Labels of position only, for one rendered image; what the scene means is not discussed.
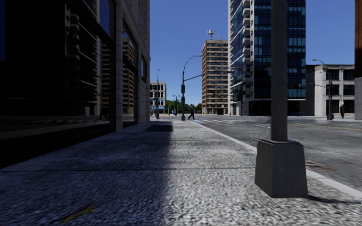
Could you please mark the trees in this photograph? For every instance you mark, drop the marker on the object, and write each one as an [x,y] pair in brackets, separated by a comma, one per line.
[181,107]

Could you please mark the person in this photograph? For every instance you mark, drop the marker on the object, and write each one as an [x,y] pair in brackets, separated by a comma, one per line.
[192,112]
[342,110]

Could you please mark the grey stone building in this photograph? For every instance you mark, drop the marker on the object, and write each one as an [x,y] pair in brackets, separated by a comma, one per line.
[158,96]

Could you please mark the grey street lamp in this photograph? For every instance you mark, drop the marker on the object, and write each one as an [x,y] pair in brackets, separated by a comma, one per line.
[157,96]

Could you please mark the brown striped concrete building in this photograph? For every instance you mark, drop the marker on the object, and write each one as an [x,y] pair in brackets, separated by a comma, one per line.
[215,76]

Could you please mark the glass tower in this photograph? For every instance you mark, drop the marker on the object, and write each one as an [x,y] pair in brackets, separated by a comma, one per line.
[254,56]

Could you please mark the grey pole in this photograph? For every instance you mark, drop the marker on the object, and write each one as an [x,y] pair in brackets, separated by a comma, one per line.
[280,166]

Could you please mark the pale concrete building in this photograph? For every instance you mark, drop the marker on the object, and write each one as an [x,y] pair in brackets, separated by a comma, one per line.
[319,90]

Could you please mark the red brick building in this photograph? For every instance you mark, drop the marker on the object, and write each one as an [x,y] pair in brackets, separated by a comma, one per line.
[358,56]

